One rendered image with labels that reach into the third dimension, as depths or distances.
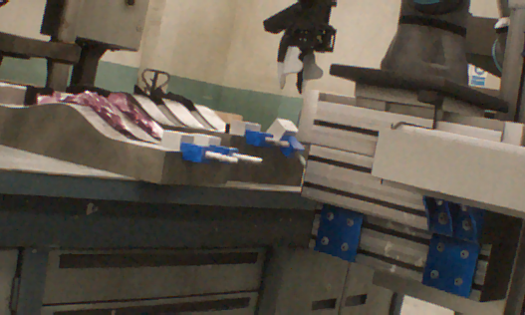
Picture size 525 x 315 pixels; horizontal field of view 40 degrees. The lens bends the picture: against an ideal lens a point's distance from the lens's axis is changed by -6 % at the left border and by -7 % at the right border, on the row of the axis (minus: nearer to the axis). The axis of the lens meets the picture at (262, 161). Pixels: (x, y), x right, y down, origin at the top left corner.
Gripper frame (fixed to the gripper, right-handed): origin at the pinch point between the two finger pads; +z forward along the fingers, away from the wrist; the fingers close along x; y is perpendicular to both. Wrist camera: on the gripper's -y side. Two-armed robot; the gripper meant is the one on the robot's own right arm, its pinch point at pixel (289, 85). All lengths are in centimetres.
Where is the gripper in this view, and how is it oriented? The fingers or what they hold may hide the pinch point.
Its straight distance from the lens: 163.6
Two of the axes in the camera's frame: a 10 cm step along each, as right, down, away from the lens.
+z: -1.9, 9.8, 0.5
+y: 7.7, 1.8, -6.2
